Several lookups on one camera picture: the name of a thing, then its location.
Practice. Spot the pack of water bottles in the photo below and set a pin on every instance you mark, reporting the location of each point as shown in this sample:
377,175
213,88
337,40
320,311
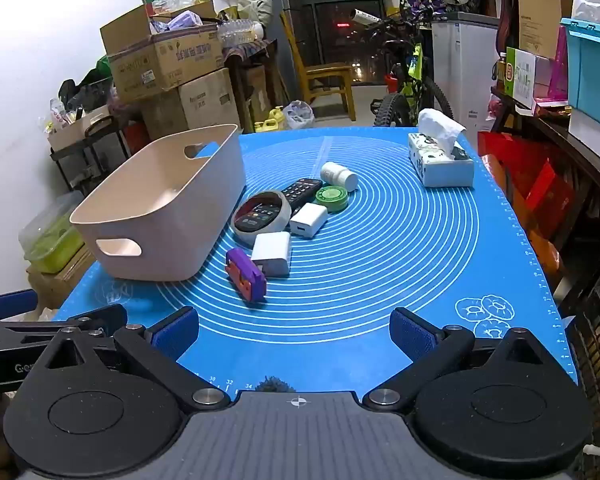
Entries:
237,31

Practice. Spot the white storage bin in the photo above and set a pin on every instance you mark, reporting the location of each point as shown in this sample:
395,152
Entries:
592,137

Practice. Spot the dark wooden side table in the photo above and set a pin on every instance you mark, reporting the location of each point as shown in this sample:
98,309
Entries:
580,160

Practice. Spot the cream tape roll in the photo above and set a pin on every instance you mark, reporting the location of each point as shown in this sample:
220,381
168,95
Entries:
284,216

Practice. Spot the beige plastic basket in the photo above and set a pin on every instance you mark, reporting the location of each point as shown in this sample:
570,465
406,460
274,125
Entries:
180,240

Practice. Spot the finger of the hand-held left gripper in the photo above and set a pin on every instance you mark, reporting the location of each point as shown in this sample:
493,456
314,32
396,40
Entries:
10,304
105,316

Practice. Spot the black plastic crate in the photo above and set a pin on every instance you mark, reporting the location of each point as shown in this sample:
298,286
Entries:
597,360

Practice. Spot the brown shipping carton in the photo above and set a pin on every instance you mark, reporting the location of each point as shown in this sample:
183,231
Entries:
60,285

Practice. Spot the translucent plastic bag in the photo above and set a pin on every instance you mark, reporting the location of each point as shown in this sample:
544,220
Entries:
299,116

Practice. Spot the red gift bags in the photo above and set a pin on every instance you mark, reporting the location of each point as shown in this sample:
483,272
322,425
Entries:
520,175

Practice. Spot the black utility cart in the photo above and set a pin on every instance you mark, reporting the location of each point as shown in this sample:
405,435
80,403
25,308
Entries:
90,155

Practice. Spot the open cardboard box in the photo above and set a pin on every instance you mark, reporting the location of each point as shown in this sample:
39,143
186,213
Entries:
170,60

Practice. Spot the patterned tissue box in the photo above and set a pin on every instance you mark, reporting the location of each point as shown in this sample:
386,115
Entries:
445,170

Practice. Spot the wooden chair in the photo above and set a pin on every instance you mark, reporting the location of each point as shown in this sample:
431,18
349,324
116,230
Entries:
325,77

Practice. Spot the red bucket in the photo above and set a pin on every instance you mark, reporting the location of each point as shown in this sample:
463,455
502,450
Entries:
391,85

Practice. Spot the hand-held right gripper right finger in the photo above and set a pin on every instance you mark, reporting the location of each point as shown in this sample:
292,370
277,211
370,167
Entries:
410,332

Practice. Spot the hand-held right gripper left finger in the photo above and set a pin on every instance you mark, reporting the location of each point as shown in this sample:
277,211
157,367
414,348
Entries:
175,334

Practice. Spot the blue silicone baking mat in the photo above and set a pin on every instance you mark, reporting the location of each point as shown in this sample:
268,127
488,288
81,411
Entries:
380,260

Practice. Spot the green white carton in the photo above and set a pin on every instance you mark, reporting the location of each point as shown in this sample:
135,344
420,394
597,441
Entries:
525,77

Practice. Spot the green round tin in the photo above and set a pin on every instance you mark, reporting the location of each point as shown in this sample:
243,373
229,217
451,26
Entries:
331,197

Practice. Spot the black remote control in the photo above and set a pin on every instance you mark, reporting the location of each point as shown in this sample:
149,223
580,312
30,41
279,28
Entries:
302,191

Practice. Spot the purple orange toy knife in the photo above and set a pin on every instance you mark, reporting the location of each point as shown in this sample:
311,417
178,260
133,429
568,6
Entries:
247,275

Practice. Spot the large printed cardboard box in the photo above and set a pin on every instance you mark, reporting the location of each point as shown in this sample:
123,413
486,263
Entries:
207,97

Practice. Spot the brown cardboard sheet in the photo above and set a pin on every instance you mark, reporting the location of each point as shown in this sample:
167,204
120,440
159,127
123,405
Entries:
542,5

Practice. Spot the black green bicycle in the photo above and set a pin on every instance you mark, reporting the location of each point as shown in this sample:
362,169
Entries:
410,85

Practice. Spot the yellow detergent jug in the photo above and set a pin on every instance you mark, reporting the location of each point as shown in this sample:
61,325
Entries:
272,121

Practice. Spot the white wall charger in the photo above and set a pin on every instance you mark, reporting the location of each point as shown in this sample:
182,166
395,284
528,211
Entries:
308,220
272,255

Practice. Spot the teal storage bin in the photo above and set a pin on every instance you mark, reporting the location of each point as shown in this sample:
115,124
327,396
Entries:
592,70

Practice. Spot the white pill bottle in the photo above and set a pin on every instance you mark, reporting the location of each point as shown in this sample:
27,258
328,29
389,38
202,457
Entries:
337,175

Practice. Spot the white chest freezer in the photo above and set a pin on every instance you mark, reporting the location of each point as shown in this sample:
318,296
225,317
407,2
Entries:
465,70

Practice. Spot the green clear-lid food container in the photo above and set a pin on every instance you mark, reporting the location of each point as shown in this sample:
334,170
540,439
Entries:
50,250

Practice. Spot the grey fuzzy garment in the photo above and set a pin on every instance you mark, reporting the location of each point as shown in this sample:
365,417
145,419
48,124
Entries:
275,385

